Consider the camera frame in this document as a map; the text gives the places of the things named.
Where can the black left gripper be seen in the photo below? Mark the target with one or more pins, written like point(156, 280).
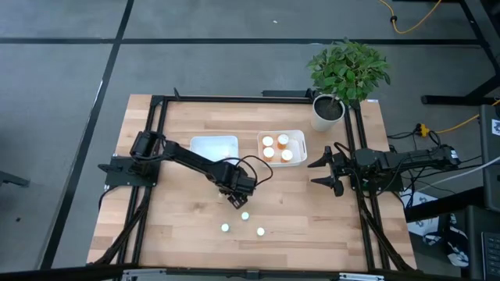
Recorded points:
point(238, 181)

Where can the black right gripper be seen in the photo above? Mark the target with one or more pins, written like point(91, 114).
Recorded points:
point(343, 168)

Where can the yellow pill bottle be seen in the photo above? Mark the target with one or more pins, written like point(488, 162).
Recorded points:
point(260, 232)

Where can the plastic-wrapped orange pill bottle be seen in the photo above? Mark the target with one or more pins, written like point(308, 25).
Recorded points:
point(286, 155)
point(283, 138)

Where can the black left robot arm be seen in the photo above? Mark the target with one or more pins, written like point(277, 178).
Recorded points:
point(187, 158)

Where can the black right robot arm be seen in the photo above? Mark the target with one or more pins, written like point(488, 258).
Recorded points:
point(410, 160)

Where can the white plastic bin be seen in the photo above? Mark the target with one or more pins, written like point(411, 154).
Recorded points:
point(213, 146)
point(298, 150)

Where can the white plant pot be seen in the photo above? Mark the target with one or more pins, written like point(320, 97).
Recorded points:
point(318, 123)

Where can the black bar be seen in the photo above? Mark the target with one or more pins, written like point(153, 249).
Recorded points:
point(285, 93)

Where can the green leafy plant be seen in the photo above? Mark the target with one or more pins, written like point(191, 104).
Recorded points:
point(347, 70)

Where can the black desk beam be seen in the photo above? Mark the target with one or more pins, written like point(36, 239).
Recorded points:
point(441, 205)

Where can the black cabinet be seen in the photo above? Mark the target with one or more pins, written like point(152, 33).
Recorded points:
point(490, 164)

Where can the black equipment box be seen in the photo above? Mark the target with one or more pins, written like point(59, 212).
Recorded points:
point(480, 250)

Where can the black chair foot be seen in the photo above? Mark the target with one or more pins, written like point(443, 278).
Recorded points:
point(13, 179)

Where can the silver aluminium bracket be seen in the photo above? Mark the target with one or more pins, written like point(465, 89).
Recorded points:
point(359, 277)
point(144, 275)

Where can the black desk leg frame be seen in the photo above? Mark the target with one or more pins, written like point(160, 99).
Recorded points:
point(449, 99)

